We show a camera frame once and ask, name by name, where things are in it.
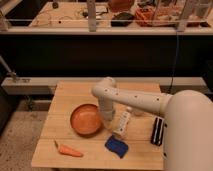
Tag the orange ceramic bowl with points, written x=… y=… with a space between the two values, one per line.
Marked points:
x=85 y=119

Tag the metal clamp bracket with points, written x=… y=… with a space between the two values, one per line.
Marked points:
x=12 y=74

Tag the orange box on bench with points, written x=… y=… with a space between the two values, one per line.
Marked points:
x=151 y=17

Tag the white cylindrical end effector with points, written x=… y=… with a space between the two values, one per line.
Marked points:
x=107 y=116

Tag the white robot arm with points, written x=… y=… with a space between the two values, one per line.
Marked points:
x=188 y=122

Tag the white plastic bottle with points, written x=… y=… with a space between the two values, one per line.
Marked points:
x=122 y=122

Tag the blue sponge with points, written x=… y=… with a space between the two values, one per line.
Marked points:
x=117 y=146

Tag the orange carrot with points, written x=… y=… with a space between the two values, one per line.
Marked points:
x=65 y=150

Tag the wooden table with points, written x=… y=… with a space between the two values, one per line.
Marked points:
x=141 y=156

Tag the black object on bench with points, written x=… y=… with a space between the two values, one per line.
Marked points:
x=122 y=19

